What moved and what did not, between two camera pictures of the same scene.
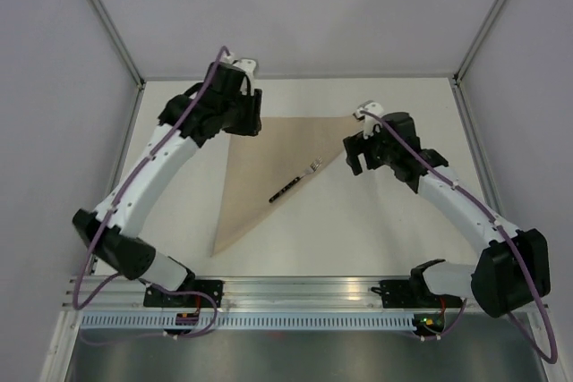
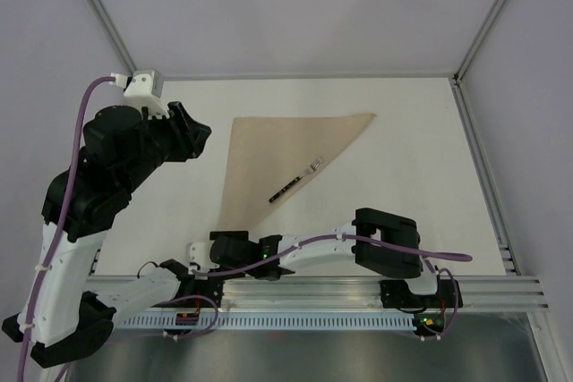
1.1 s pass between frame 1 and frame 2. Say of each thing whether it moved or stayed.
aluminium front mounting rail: stayed
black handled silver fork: stayed
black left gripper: moved
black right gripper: moved
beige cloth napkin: stayed
